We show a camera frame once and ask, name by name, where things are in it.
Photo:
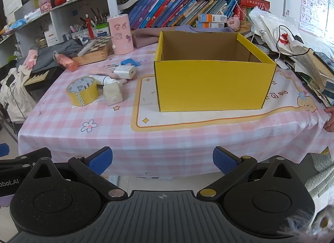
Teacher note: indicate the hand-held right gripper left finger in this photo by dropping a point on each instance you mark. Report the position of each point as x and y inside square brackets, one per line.
[100, 159]

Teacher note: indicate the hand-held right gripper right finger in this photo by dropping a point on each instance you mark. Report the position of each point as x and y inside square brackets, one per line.
[224, 159]

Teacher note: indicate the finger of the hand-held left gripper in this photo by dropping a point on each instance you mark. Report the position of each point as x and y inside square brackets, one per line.
[3, 150]
[15, 160]

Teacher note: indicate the clear tape roll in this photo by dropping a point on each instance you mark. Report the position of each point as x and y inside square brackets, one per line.
[75, 99]

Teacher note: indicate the white cube block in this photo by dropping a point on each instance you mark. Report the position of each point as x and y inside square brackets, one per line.
[112, 95]

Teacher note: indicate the yellow cardboard box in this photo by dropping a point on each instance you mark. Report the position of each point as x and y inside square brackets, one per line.
[208, 86]

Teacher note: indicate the white purple tube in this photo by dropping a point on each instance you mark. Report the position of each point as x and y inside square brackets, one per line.
[97, 79]

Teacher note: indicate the blue plastic packet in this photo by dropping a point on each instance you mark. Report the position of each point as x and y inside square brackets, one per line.
[129, 62]

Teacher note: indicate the white cloth bag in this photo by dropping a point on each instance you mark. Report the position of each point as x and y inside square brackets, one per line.
[15, 94]

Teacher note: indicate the white charger with slot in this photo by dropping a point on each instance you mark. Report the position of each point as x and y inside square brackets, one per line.
[124, 72]

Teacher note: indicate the pink plush glove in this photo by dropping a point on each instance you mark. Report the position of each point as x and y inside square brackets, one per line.
[29, 60]

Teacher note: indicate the fluffy white trim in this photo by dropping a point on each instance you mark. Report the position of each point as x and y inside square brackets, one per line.
[297, 226]

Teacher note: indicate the pink bottle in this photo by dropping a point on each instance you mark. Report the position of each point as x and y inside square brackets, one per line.
[66, 61]

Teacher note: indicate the white computer mouse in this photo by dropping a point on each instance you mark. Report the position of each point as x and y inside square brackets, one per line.
[280, 64]

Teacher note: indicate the grey cloth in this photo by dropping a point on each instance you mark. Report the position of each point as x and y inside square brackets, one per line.
[52, 49]

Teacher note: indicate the wooden chessboard box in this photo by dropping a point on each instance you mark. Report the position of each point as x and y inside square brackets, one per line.
[96, 47]

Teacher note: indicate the white round container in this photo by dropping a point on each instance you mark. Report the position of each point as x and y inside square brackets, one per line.
[262, 49]

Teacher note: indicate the white box red label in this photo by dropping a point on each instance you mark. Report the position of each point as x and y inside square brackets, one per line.
[51, 37]

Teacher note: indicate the pink sticker cylinder container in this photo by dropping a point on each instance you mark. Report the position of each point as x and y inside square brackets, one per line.
[120, 36]

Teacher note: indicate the pen organizer with pens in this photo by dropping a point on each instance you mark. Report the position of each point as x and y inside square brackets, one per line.
[100, 32]

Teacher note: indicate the red tassel ornament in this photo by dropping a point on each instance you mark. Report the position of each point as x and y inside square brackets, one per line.
[89, 27]

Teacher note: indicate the red knot charm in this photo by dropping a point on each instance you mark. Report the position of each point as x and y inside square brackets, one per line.
[284, 39]

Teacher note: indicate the orange white carton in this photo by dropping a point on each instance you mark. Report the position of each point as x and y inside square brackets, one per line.
[212, 17]
[211, 25]

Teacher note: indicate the black smartphone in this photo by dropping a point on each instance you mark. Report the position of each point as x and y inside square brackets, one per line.
[323, 59]

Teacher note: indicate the pile of white papers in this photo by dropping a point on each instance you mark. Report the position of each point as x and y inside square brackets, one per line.
[268, 23]

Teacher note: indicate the pink small box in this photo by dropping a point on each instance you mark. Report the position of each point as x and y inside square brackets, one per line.
[45, 4]

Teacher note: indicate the red thick dictionary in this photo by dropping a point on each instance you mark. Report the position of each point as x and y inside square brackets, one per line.
[251, 4]

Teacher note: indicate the row of colourful books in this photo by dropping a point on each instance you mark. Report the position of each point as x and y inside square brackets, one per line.
[167, 10]

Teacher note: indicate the white bookshelf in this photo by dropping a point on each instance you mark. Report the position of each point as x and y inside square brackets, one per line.
[111, 0]

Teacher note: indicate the thick white book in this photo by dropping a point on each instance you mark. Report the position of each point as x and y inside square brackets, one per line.
[129, 1]

